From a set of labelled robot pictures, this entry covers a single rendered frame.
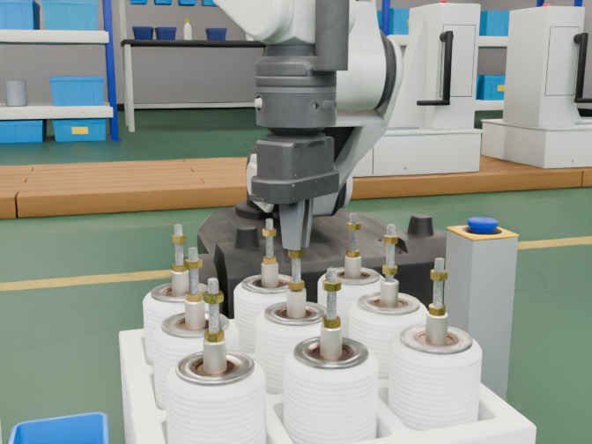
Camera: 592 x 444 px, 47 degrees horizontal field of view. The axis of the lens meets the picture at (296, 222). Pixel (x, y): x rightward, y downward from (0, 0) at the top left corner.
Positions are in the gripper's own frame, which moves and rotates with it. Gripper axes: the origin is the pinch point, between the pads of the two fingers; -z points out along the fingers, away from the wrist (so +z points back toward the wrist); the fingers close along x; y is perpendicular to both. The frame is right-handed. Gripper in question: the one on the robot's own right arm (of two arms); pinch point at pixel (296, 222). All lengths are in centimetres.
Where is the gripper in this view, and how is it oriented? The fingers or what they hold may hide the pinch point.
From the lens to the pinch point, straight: 78.1
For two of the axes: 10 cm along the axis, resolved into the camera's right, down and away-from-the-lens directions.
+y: -7.8, -1.4, 6.1
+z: 0.0, -9.7, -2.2
